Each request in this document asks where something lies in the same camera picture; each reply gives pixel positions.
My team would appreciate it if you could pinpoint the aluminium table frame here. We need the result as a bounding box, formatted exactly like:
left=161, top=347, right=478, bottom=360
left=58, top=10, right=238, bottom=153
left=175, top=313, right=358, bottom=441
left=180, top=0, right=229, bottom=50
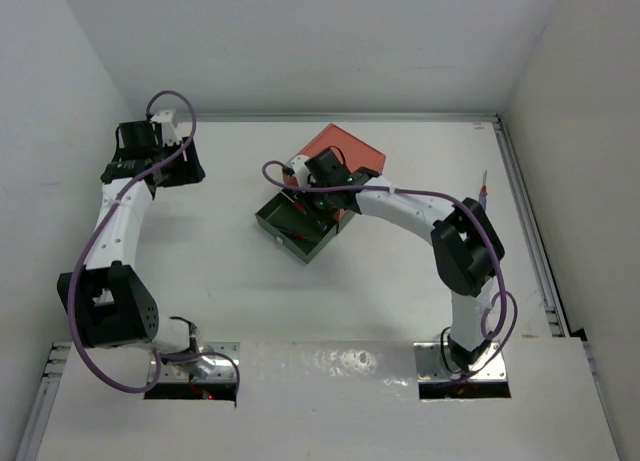
left=14, top=111, right=621, bottom=461

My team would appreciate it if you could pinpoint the purple cable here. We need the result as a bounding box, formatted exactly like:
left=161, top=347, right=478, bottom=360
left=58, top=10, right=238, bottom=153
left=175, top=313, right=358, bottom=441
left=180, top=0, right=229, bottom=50
left=261, top=160, right=519, bottom=382
left=67, top=90, right=241, bottom=397

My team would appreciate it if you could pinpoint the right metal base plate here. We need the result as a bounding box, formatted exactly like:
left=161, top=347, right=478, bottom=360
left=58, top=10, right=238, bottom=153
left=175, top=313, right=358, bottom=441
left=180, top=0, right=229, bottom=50
left=413, top=341, right=508, bottom=384

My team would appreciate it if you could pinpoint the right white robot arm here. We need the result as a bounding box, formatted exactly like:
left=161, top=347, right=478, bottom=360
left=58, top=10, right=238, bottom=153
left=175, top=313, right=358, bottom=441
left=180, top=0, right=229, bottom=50
left=283, top=148, right=504, bottom=372

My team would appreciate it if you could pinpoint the metal base plate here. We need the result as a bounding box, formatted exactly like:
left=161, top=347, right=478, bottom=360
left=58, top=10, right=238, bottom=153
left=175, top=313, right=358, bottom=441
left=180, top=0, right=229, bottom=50
left=160, top=342, right=240, bottom=383
left=413, top=341, right=508, bottom=384

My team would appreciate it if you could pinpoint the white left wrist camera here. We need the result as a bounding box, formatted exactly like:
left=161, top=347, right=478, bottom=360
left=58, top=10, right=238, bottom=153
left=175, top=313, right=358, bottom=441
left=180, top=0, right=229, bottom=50
left=150, top=109, right=181, bottom=147

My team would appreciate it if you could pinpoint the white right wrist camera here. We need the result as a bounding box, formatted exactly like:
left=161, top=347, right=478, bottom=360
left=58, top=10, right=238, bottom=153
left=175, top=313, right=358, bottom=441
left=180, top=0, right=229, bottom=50
left=283, top=154, right=310, bottom=187

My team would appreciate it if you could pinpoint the white front cover board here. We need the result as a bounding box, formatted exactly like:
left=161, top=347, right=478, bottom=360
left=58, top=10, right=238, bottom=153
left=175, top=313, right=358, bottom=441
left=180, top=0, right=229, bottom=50
left=38, top=338, right=617, bottom=460

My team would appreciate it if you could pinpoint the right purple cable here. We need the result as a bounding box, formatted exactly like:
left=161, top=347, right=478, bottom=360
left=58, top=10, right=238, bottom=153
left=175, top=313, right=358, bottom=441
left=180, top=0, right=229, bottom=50
left=261, top=160, right=519, bottom=382

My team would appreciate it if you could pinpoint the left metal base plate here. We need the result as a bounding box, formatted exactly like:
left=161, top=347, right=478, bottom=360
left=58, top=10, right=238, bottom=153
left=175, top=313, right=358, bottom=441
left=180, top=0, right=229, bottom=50
left=160, top=342, right=240, bottom=383

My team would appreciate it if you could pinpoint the blue screwdriver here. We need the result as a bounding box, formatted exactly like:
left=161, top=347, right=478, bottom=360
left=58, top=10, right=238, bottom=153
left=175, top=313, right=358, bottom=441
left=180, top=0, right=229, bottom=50
left=478, top=170, right=488, bottom=210
left=274, top=225, right=319, bottom=243

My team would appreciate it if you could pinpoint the orange drawer box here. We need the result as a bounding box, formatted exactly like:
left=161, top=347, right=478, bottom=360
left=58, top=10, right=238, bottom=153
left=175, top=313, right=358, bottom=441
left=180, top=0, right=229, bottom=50
left=281, top=124, right=386, bottom=198

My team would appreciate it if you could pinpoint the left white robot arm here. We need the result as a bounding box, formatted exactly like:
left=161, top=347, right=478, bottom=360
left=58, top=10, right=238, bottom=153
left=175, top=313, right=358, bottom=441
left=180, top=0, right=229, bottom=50
left=57, top=110, right=205, bottom=353

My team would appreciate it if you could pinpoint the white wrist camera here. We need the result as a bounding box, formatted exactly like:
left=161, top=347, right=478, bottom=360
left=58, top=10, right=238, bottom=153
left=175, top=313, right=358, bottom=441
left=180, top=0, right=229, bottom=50
left=283, top=154, right=310, bottom=187
left=150, top=109, right=181, bottom=147

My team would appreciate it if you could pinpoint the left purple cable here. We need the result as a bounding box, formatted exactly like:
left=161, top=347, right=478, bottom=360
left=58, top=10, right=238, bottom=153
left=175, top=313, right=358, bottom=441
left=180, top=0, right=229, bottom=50
left=67, top=90, right=241, bottom=397

